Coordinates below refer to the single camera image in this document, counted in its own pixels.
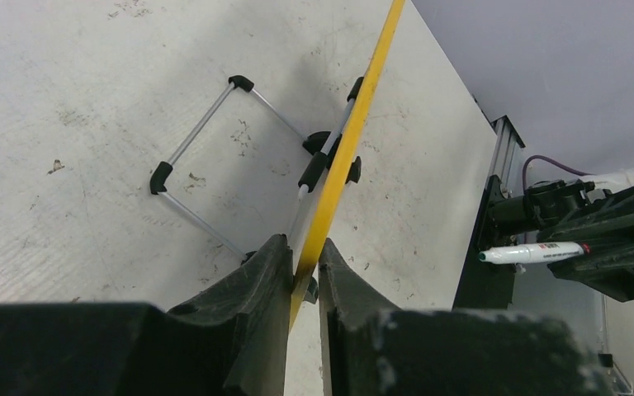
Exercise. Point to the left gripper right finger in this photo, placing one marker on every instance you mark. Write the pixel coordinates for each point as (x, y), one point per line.
(370, 346)

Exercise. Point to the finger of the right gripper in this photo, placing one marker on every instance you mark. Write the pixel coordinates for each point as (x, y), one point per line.
(606, 265)
(610, 217)

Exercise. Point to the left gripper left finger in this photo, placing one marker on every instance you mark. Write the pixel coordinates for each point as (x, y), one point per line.
(228, 340)

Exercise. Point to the yellow framed whiteboard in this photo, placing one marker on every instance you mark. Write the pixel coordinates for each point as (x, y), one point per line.
(335, 181)

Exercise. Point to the white marker pen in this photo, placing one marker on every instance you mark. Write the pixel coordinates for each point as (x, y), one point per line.
(533, 253)

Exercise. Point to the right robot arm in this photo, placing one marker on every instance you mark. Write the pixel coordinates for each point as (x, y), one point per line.
(541, 206)

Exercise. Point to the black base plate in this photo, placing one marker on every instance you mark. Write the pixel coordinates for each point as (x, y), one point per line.
(485, 285)

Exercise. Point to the right aluminium rail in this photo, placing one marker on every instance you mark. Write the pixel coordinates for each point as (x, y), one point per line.
(506, 153)

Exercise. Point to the wire whiteboard stand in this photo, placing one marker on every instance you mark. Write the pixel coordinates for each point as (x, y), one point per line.
(245, 171)

